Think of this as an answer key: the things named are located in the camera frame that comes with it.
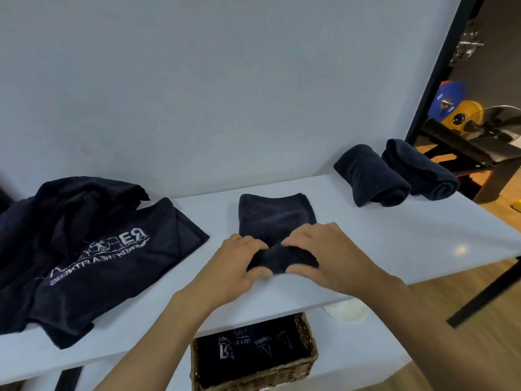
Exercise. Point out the person's left forearm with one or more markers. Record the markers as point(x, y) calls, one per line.
point(154, 354)

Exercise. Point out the black metal bar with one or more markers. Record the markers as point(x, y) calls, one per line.
point(484, 295)

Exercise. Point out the heap of dark navy towels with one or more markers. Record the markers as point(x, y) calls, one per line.
point(101, 272)

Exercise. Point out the chrome barbell sleeve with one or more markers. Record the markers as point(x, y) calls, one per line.
point(468, 42)

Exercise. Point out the plain dark navy towel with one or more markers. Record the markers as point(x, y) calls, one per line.
point(272, 211)

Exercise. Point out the person's right forearm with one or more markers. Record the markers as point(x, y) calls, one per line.
point(439, 337)

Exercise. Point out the person's right hand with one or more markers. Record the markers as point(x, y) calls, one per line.
point(342, 260)

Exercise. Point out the woven wicker basket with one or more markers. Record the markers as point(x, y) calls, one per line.
point(264, 380)

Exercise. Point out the person's left hand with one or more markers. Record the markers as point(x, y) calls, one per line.
point(224, 276)

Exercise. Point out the black metal shelf leg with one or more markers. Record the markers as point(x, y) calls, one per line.
point(69, 378)

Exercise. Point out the dark navy printed towel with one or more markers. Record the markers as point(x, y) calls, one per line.
point(370, 175)
point(427, 175)

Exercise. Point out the black weight rack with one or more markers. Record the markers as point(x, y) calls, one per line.
point(460, 142)

